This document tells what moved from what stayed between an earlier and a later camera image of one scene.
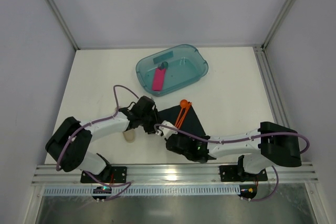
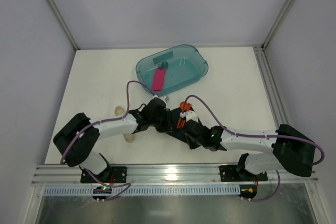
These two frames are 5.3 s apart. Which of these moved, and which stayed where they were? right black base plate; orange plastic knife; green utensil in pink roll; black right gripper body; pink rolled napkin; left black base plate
Moved: orange plastic knife; black right gripper body
Stayed: green utensil in pink roll; pink rolled napkin; left black base plate; right black base plate
